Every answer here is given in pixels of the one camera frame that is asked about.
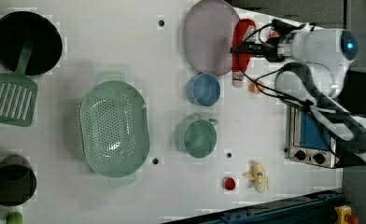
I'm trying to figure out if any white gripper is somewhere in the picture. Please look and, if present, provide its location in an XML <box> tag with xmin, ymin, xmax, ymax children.
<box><xmin>230</xmin><ymin>19</ymin><xmax>297</xmax><ymax>62</ymax></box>

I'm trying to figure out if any red ketchup bottle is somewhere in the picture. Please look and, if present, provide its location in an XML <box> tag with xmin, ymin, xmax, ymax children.
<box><xmin>232</xmin><ymin>19</ymin><xmax>256</xmax><ymax>88</ymax></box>

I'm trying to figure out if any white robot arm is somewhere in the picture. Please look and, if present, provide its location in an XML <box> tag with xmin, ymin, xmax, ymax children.
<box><xmin>230</xmin><ymin>19</ymin><xmax>366</xmax><ymax>167</ymax></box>

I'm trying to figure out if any grey round plate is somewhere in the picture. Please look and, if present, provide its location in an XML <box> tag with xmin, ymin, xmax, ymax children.
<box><xmin>183</xmin><ymin>0</ymin><xmax>240</xmax><ymax>76</ymax></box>

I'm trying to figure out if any toy strawberry top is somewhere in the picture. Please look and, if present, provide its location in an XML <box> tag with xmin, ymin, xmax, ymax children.
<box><xmin>268</xmin><ymin>31</ymin><xmax>279</xmax><ymax>38</ymax></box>

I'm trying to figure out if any toy orange half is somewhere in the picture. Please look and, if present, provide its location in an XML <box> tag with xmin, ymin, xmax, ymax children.
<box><xmin>249</xmin><ymin>81</ymin><xmax>264</xmax><ymax>94</ymax></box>

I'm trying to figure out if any blue plastic cup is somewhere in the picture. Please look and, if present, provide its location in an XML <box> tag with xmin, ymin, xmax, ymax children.
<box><xmin>186</xmin><ymin>74</ymin><xmax>220</xmax><ymax>106</ymax></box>

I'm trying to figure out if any green plastic mug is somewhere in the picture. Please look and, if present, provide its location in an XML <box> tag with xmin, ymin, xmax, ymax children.
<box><xmin>174</xmin><ymin>119</ymin><xmax>218</xmax><ymax>159</ymax></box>

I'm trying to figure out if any silver toaster oven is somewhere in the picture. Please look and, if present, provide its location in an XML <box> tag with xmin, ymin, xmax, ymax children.
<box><xmin>287</xmin><ymin>70</ymin><xmax>366</xmax><ymax>169</ymax></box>

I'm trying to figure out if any toy peeled banana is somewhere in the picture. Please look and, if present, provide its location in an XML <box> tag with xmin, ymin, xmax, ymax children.
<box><xmin>244</xmin><ymin>161</ymin><xmax>270</xmax><ymax>193</ymax></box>

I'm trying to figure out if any small red toy strawberry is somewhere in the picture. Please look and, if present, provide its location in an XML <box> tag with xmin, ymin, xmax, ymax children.
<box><xmin>224</xmin><ymin>177</ymin><xmax>236</xmax><ymax>190</ymax></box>

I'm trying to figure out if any green perforated colander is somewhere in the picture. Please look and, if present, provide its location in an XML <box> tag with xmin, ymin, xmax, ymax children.
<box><xmin>79</xmin><ymin>72</ymin><xmax>150</xmax><ymax>188</ymax></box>

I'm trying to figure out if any yellow red emergency button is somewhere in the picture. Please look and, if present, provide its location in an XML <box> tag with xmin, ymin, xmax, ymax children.
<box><xmin>334</xmin><ymin>205</ymin><xmax>360</xmax><ymax>224</ymax></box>

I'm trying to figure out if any black round pot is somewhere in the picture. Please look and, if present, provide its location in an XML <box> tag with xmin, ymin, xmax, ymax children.
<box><xmin>0</xmin><ymin>11</ymin><xmax>63</xmax><ymax>77</ymax></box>

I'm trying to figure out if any green slotted spatula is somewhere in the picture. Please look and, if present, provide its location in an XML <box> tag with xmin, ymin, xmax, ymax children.
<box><xmin>0</xmin><ymin>40</ymin><xmax>38</xmax><ymax>127</ymax></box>

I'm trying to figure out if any black cylindrical cup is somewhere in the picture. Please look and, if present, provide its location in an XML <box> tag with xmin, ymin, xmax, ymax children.
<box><xmin>0</xmin><ymin>155</ymin><xmax>37</xmax><ymax>206</ymax></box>

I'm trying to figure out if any green toy vegetable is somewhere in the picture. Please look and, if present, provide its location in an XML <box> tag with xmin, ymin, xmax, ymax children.
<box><xmin>6</xmin><ymin>212</ymin><xmax>23</xmax><ymax>224</ymax></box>

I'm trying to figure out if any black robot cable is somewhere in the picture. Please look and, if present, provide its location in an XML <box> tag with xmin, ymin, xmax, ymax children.
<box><xmin>236</xmin><ymin>22</ymin><xmax>366</xmax><ymax>166</ymax></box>

